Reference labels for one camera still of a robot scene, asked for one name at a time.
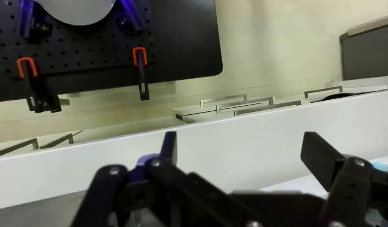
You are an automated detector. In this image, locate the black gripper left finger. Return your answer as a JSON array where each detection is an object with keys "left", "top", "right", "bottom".
[{"left": 71, "top": 130, "right": 262, "bottom": 227}]

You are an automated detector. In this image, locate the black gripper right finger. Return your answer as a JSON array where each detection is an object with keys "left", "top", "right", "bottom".
[{"left": 300, "top": 130, "right": 388, "bottom": 227}]

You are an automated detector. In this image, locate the dark grey cabinet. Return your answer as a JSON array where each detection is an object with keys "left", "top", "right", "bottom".
[{"left": 339, "top": 14, "right": 388, "bottom": 81}]

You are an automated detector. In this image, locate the black pegboard clamp rack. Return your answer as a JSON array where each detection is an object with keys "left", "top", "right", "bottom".
[{"left": 0, "top": 0, "right": 224, "bottom": 104}]

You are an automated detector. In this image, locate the blue clamp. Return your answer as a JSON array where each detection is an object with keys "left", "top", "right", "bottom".
[
  {"left": 18, "top": 0, "right": 53, "bottom": 42},
  {"left": 116, "top": 0, "right": 147, "bottom": 36}
]

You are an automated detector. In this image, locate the grey round disc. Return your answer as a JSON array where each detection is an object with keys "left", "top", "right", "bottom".
[{"left": 30, "top": 0, "right": 119, "bottom": 28}]

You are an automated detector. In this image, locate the metal drawer handle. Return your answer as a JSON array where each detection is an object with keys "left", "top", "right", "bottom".
[
  {"left": 41, "top": 129, "right": 85, "bottom": 150},
  {"left": 0, "top": 138, "right": 39, "bottom": 159},
  {"left": 305, "top": 85, "right": 344, "bottom": 100},
  {"left": 233, "top": 100, "right": 303, "bottom": 117},
  {"left": 216, "top": 96, "right": 274, "bottom": 116},
  {"left": 175, "top": 107, "right": 220, "bottom": 125}
]

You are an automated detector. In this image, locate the orange handled black clamp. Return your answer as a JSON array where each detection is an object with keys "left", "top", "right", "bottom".
[
  {"left": 130, "top": 46, "right": 152, "bottom": 102},
  {"left": 15, "top": 56, "right": 63, "bottom": 115}
]

